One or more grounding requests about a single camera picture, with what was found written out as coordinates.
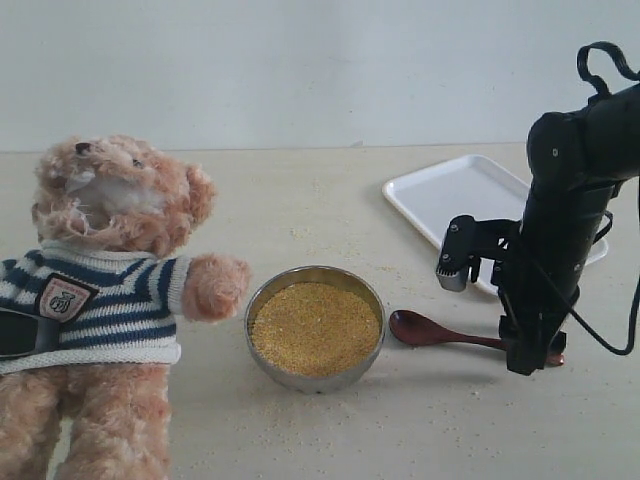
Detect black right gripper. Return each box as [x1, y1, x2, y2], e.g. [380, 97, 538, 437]
[491, 220, 583, 375]

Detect dark red wooden spoon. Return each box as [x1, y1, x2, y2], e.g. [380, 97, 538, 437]
[388, 309, 566, 368]

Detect brown teddy bear striped sweater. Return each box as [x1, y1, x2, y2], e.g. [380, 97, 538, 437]
[1, 135, 250, 479]

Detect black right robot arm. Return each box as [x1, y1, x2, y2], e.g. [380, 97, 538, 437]
[495, 86, 639, 375]

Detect white rectangular plastic tray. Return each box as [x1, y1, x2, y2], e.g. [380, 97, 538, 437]
[382, 154, 609, 300]

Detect metal bowl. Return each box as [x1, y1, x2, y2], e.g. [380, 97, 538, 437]
[244, 265, 387, 394]

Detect yellow millet grains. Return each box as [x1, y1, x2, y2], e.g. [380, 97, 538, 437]
[250, 282, 381, 378]

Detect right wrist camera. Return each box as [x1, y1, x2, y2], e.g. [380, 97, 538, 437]
[435, 215, 481, 292]

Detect black flat ribbon cable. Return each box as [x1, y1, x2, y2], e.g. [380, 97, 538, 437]
[577, 41, 640, 99]

